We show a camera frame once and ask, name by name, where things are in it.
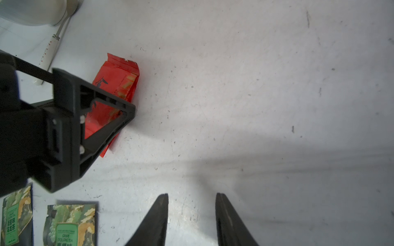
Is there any red tea bag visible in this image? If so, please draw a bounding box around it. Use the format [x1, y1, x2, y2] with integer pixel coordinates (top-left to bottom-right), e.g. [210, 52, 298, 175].
[84, 53, 141, 158]

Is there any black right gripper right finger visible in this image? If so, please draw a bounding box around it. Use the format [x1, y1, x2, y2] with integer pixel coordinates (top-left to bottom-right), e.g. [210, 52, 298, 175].
[215, 193, 258, 246]

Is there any white ceramic bowl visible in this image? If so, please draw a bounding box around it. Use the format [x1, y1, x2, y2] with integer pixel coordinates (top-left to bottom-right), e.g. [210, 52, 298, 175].
[1, 0, 66, 26]

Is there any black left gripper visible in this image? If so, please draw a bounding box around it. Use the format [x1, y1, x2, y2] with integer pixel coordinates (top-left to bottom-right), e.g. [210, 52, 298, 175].
[1, 51, 136, 196]

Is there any green tea bag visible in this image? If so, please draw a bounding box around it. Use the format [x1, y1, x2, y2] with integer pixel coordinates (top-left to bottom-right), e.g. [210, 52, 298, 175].
[43, 204, 96, 246]
[1, 183, 33, 246]

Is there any spoon with white handle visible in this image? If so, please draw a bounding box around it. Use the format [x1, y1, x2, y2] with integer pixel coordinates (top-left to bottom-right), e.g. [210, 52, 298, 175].
[38, 0, 79, 71]

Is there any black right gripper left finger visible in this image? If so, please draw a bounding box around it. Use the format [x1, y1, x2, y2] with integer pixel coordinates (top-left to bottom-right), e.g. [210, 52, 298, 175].
[126, 194, 169, 246]

